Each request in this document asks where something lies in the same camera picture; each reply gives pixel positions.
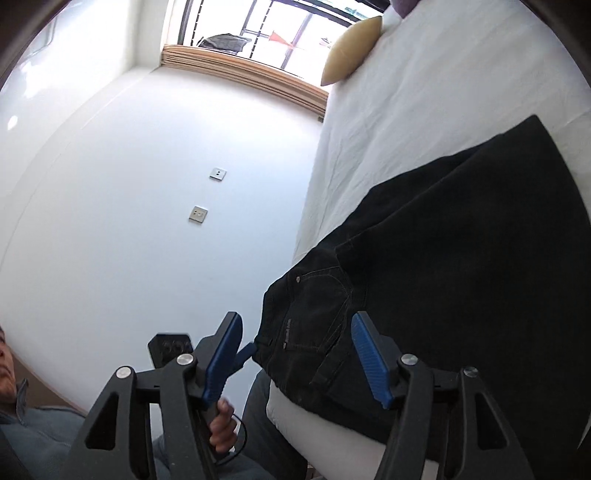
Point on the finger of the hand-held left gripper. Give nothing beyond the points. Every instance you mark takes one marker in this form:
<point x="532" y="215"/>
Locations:
<point x="247" y="350"/>

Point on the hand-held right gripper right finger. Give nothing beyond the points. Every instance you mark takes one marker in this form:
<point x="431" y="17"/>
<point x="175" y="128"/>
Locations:
<point x="369" y="360"/>

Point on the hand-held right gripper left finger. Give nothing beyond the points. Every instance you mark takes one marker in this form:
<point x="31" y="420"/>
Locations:
<point x="221" y="364"/>

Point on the black pants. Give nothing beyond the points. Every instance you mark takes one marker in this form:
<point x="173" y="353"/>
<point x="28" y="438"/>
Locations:
<point x="438" y="277"/>

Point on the person's left hand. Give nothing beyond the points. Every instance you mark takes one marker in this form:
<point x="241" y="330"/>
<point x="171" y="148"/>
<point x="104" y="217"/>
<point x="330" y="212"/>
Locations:
<point x="224" y="427"/>

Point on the person's leg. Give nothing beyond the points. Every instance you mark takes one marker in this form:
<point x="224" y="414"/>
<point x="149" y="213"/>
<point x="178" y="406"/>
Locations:
<point x="256" y="415"/>

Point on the bed with white sheet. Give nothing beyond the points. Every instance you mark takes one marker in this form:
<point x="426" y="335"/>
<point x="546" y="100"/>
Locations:
<point x="415" y="92"/>

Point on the beige curtain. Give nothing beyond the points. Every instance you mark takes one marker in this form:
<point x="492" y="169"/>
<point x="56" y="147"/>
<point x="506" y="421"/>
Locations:
<point x="240" y="69"/>

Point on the grey hanging garment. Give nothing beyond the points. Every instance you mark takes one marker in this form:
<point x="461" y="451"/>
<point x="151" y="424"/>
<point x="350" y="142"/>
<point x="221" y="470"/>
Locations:
<point x="226" y="44"/>

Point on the red triangular flag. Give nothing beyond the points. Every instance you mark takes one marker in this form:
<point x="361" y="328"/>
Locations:
<point x="279" y="39"/>

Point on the yellow pillow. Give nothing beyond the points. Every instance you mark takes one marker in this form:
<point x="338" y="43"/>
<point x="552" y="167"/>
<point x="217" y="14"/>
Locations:
<point x="348" y="46"/>

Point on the balcony railing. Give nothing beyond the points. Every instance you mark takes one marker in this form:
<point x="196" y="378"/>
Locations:
<point x="295" y="39"/>

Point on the purple pillow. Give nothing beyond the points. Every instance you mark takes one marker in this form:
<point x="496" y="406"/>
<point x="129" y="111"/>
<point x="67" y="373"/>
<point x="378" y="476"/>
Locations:
<point x="405" y="7"/>

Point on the white wall socket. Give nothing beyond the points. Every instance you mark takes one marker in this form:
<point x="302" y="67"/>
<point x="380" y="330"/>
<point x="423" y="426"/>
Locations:
<point x="217" y="174"/>
<point x="197" y="214"/>

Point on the black balcony door frame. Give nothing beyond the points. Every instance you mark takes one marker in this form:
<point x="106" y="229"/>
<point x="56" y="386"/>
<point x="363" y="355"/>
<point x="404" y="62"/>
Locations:
<point x="184" y="23"/>

